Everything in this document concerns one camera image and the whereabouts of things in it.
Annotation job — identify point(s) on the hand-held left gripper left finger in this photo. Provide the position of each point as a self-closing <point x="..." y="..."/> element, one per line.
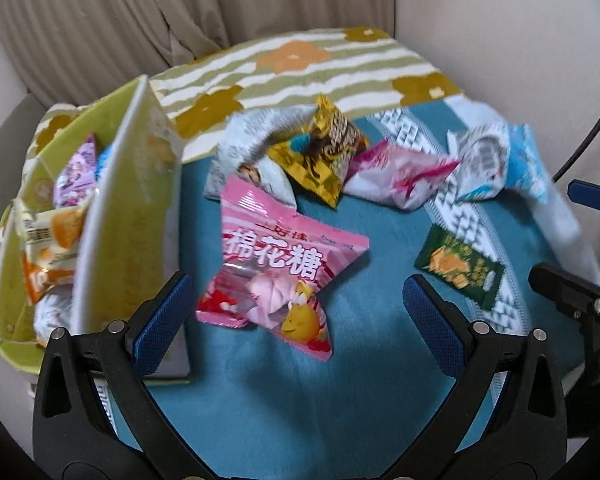
<point x="166" y="317"/>

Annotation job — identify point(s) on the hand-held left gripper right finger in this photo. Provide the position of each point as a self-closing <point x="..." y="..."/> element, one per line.
<point x="432" y="322"/>

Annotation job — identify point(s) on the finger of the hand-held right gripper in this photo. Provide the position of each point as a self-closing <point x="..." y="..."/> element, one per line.
<point x="565" y="287"/>
<point x="595" y="195"/>

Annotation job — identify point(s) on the green cardboard box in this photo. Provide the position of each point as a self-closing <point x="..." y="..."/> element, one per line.
<point x="130" y="220"/>

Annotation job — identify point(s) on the white snack packet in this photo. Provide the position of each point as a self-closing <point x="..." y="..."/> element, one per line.
<point x="55" y="315"/>

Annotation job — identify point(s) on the pink marshmallow bag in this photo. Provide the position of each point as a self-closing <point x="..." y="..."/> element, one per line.
<point x="270" y="255"/>

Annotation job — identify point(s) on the orange snack packet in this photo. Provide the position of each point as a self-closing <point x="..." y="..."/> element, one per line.
<point x="47" y="277"/>

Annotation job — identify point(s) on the cream bread packet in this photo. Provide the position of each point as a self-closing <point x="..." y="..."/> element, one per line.
<point x="55" y="230"/>

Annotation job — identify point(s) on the purple snack packet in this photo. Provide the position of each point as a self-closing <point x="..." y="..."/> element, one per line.
<point x="75" y="175"/>

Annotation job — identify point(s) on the black curved rod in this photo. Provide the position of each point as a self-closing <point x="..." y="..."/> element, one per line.
<point x="587" y="155"/>

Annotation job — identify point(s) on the dark green snack packet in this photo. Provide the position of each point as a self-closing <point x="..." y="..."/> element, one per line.
<point x="455" y="265"/>

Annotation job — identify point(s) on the blue patterned tablecloth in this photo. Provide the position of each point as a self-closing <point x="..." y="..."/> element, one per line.
<point x="380" y="360"/>

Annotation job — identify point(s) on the large blue white snack bag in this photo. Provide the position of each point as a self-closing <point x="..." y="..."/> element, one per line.
<point x="485" y="160"/>

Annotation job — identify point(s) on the pink white snack bag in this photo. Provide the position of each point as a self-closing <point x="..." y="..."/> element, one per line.
<point x="395" y="175"/>

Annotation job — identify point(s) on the yellow snack bag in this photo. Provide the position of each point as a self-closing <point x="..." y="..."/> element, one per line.
<point x="325" y="160"/>

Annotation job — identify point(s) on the grey white snack bag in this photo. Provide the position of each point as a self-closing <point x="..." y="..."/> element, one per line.
<point x="245" y="135"/>

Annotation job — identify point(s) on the grey headboard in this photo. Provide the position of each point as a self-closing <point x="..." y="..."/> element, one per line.
<point x="5" y="125"/>

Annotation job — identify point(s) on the green striped floral blanket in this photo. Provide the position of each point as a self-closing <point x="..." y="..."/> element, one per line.
<point x="290" y="60"/>

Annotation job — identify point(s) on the beige curtain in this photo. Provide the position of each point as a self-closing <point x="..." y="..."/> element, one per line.
<point x="130" y="5"/>

